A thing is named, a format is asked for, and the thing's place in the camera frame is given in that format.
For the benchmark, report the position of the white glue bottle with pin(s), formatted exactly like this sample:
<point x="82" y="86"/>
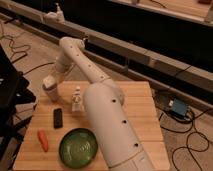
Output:
<point x="76" y="100"/>

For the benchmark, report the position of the white ceramic cup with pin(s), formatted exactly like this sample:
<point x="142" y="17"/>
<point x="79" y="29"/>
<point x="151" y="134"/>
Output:
<point x="52" y="94"/>

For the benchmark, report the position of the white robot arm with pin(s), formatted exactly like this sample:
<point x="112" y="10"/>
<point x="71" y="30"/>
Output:
<point x="103" y="101"/>

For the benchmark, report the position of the orange carrot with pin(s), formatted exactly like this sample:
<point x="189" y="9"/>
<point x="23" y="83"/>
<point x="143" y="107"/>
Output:
<point x="43" y="140"/>

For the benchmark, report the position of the blue power box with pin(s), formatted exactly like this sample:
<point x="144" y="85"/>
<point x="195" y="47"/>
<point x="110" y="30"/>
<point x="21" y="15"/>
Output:
<point x="178" y="107"/>

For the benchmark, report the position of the black stand at left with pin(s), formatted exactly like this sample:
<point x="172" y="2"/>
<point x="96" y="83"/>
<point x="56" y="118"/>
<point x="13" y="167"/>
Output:
<point x="13" y="91"/>

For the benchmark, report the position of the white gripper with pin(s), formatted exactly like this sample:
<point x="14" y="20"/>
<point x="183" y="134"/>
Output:
<point x="53" y="79"/>

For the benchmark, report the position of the white object on rail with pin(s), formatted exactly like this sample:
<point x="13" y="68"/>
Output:
<point x="58" y="15"/>

